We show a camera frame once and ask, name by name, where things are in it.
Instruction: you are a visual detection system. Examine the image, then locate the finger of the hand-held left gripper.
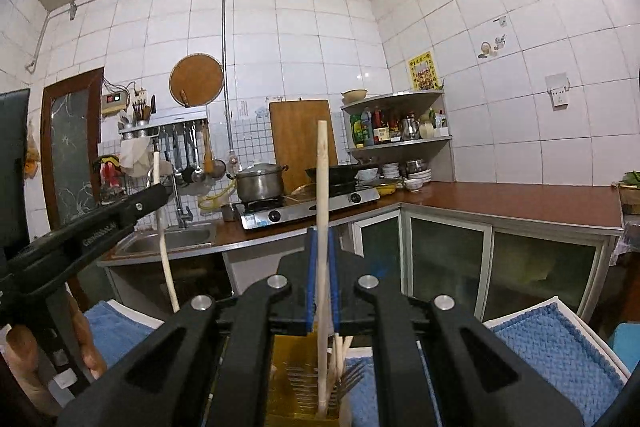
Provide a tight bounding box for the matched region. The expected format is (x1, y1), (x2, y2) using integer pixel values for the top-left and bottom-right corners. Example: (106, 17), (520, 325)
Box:
(7, 183), (174, 297)

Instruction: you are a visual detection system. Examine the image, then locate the row of hanging kitchen utensils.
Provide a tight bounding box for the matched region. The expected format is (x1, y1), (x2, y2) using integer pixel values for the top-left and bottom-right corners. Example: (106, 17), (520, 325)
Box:
(157, 119), (227, 185)

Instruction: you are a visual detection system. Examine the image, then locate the row of condiment bottles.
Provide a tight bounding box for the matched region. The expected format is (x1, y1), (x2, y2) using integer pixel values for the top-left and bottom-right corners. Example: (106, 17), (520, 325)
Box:
(349, 107), (448, 148)

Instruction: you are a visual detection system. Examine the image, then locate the brown framed glass door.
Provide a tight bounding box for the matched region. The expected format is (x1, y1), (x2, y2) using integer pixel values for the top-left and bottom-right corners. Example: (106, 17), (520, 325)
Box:
(41, 68), (106, 233)

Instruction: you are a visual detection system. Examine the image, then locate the steel sink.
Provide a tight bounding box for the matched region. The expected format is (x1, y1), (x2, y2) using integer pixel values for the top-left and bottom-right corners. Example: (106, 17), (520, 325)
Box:
(111, 223), (217, 260)

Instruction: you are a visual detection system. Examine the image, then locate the teapot wall sticker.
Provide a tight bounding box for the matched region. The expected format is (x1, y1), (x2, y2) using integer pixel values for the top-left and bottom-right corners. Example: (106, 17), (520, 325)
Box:
(479, 34), (508, 59)

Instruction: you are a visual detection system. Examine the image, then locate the round wooden board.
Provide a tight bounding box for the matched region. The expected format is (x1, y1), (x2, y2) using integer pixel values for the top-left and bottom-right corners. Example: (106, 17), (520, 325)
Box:
(168, 53), (224, 108)

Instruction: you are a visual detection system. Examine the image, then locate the person's left hand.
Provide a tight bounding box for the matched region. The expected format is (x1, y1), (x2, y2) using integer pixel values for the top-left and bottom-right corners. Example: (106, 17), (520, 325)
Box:
(4, 294), (108, 417)

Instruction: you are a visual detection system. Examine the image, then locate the cluttered side table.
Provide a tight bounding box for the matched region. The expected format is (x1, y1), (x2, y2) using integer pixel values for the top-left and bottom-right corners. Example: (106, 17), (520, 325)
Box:
(607, 172), (640, 268)

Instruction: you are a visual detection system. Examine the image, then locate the yellow wall poster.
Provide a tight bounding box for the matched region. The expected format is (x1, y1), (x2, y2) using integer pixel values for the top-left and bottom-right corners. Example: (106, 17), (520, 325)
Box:
(406, 51), (441, 92)

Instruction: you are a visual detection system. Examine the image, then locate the blue textured blanket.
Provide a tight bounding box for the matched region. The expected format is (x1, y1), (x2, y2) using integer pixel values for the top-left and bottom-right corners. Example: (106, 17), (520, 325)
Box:
(82, 299), (626, 427)

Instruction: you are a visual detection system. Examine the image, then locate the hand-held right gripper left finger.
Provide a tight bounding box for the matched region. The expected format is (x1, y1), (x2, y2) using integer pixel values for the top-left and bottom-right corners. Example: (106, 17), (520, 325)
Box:
(55, 228), (319, 427)

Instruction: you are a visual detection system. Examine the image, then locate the dark tall panel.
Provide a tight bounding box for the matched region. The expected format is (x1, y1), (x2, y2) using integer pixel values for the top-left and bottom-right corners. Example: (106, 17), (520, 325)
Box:
(0, 89), (31, 258)

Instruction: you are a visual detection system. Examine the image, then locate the brown kitchen counter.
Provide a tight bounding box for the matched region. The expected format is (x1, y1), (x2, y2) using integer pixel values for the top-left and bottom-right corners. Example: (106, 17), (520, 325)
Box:
(97, 181), (626, 268)

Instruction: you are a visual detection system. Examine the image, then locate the metal faucet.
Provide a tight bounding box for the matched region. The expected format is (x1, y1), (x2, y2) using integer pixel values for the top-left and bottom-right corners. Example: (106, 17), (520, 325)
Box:
(167, 172), (195, 229)

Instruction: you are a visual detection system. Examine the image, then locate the metal wall pipe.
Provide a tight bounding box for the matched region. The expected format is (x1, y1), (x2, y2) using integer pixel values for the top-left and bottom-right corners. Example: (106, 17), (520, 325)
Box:
(25, 0), (238, 172)

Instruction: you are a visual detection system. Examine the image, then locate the metal wall rack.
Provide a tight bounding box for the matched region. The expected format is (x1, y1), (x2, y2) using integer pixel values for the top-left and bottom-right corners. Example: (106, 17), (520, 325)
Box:
(118, 106), (210, 138)

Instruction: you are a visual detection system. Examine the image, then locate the steel gas stove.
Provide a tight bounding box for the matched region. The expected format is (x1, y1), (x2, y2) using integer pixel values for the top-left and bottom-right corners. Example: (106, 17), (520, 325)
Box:
(235, 186), (382, 230)

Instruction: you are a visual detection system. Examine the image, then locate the rectangular wooden cutting board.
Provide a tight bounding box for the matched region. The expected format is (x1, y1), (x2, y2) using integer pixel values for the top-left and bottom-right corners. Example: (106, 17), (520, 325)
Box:
(269, 99), (340, 198)

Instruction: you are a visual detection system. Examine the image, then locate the glass door kitchen cabinet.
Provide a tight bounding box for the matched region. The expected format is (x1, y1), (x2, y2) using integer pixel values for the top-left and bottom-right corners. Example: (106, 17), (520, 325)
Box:
(350, 204), (613, 323)

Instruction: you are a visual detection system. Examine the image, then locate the steel cooking pot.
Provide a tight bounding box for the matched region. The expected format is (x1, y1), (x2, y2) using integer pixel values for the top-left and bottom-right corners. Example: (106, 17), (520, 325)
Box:
(227, 162), (290, 202)

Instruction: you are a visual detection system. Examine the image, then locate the white hanging cloth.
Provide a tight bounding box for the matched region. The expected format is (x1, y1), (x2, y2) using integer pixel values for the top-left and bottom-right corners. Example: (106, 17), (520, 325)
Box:
(120, 138), (153, 178)

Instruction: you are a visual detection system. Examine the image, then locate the red yellow hanging bag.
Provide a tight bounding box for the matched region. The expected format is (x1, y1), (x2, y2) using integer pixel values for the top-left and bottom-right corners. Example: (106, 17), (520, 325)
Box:
(95, 154), (126, 202)

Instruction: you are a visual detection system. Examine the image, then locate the stack of bowls and plates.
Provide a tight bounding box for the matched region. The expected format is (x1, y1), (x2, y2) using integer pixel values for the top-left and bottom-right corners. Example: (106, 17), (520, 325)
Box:
(357, 159), (433, 192)

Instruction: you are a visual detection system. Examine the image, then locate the green handled metal fork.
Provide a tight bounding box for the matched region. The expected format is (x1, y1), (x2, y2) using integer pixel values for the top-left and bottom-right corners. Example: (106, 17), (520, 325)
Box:
(337, 364), (366, 395)

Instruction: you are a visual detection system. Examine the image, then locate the yellow hose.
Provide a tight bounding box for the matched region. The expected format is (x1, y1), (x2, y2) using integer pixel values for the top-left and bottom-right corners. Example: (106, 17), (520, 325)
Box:
(197, 181), (238, 212)

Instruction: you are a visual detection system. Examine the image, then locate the black wok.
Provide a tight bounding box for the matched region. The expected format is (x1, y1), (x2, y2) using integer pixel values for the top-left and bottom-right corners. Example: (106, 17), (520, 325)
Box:
(305, 163), (361, 188)

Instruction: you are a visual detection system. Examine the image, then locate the beige electrical box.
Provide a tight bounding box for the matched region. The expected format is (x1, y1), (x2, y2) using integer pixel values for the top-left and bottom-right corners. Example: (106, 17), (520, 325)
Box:
(101, 92), (132, 118)

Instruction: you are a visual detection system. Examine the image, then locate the white wall socket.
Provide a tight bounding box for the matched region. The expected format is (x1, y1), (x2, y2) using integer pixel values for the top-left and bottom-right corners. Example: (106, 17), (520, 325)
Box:
(545, 73), (572, 108)

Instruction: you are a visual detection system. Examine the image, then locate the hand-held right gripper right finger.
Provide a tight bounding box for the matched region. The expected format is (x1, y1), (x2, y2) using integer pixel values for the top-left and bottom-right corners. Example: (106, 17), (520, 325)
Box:
(329, 231), (586, 427)

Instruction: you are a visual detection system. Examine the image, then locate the metal corner shelf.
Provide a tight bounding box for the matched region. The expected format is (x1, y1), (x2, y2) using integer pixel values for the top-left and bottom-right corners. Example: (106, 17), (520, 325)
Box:
(341, 89), (453, 162)

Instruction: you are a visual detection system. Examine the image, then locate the gold perforated utensil holder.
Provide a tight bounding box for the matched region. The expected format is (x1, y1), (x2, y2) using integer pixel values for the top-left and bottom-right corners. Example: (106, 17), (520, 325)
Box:
(265, 332), (353, 427)

